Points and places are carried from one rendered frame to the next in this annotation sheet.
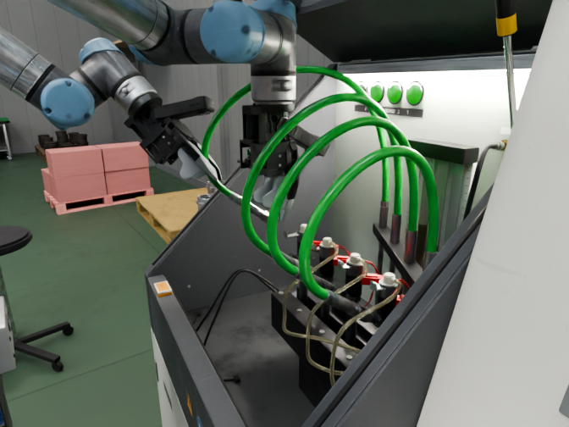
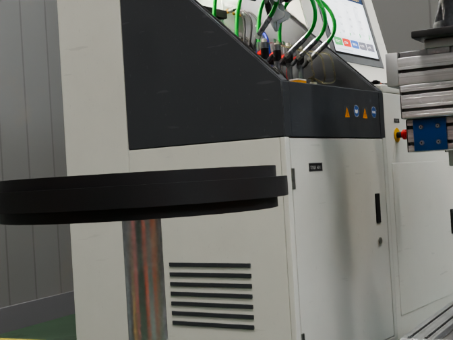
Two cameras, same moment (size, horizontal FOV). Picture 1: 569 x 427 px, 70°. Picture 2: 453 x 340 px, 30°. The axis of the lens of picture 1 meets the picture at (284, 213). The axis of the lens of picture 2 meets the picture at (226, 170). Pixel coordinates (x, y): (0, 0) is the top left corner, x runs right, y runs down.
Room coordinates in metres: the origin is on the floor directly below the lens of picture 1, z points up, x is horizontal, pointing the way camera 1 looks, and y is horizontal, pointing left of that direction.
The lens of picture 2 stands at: (2.19, 2.38, 0.69)
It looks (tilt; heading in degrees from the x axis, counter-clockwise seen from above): 0 degrees down; 242
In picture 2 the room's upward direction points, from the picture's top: 3 degrees counter-clockwise
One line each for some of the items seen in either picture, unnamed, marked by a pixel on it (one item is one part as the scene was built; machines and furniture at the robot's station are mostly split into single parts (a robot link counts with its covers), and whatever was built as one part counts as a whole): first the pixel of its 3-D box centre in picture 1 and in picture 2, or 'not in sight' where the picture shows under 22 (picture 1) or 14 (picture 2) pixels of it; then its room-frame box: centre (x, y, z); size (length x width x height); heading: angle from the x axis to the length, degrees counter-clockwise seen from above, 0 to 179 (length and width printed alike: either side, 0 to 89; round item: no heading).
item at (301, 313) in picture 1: (335, 361); not in sight; (0.63, -0.09, 0.91); 0.34 x 0.10 x 0.15; 28
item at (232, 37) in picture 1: (232, 35); not in sight; (0.62, 0.07, 1.46); 0.11 x 0.11 x 0.08; 67
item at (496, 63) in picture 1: (419, 67); not in sight; (0.86, -0.27, 1.43); 0.54 x 0.03 x 0.02; 28
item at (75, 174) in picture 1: (96, 172); not in sight; (4.92, 2.33, 0.34); 1.17 x 0.83 x 0.68; 124
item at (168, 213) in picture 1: (191, 202); not in sight; (4.11, 0.98, 0.19); 1.37 x 0.94 x 0.38; 35
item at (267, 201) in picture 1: (276, 200); (282, 17); (0.69, 0.01, 1.20); 0.06 x 0.03 x 0.09; 118
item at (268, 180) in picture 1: (268, 196); (277, 15); (0.72, 0.03, 1.20); 0.06 x 0.03 x 0.09; 118
